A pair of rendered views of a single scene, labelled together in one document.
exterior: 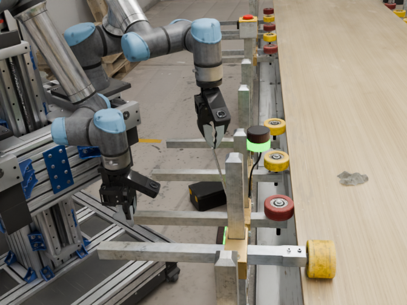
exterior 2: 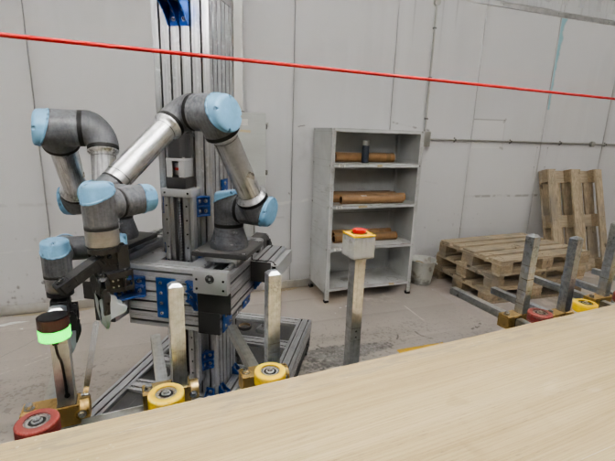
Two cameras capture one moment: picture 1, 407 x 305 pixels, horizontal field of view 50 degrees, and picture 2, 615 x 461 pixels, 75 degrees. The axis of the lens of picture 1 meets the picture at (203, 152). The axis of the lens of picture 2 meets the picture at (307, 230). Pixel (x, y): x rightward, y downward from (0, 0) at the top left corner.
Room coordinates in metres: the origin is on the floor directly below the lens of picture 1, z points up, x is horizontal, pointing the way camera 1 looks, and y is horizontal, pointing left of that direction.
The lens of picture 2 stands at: (1.03, -1.08, 1.49)
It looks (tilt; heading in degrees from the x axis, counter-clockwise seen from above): 13 degrees down; 57
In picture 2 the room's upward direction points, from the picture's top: 2 degrees clockwise
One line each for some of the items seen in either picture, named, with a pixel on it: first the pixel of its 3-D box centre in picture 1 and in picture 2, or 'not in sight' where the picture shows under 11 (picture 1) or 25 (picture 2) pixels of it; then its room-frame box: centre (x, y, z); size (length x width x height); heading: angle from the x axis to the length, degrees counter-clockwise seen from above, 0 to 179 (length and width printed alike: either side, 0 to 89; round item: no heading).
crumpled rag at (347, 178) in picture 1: (352, 176); not in sight; (1.06, -0.42, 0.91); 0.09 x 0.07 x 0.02; 74
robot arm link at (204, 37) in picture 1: (206, 42); (100, 205); (1.13, -0.03, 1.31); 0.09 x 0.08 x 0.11; 30
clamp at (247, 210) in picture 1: (243, 215); (57, 413); (1.00, -0.10, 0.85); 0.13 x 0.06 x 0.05; 171
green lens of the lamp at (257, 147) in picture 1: (258, 142); (54, 332); (1.01, -0.15, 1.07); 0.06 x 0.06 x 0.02
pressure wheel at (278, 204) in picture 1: (278, 218); (39, 442); (0.96, -0.19, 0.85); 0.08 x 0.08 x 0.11
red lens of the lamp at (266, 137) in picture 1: (258, 134); (53, 321); (1.01, -0.15, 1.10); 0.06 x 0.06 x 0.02
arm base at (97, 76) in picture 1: (88, 74); (229, 233); (1.63, 0.42, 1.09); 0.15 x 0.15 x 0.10
